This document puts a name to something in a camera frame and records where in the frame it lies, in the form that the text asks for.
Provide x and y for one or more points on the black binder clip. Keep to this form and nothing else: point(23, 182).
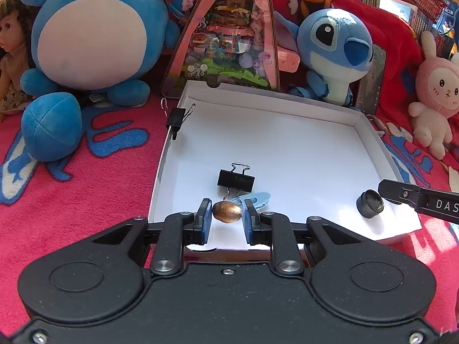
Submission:
point(235, 182)
point(175, 118)

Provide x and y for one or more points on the round blue mouse plush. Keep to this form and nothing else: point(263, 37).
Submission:
point(89, 43)

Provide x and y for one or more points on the pink paper tag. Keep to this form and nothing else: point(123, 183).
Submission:
point(288, 62)

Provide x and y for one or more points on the blue hair clip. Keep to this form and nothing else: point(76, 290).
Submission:
point(260, 199)

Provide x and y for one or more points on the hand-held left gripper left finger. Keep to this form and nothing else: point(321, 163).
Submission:
point(205, 222)

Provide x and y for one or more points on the pink printed blanket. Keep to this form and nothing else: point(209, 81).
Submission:
point(89, 204)

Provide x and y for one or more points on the brown haired doll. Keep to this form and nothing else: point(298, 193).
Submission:
point(10, 43)

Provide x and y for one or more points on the triangular toy package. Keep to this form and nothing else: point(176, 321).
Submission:
point(229, 43)

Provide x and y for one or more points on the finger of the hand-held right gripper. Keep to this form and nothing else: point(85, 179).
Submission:
point(398, 191)

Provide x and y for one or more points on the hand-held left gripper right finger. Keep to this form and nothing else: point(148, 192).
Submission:
point(247, 222)

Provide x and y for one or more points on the white cardboard box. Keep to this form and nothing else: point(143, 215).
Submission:
point(287, 143)

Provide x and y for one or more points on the blue alien plush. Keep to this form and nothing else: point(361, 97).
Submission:
point(333, 43)

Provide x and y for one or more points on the pink bunny plush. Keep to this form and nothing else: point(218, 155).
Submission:
point(437, 89)

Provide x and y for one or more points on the brown walnut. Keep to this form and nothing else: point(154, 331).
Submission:
point(226, 212)

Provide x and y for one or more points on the black round container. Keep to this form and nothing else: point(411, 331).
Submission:
point(369, 204)

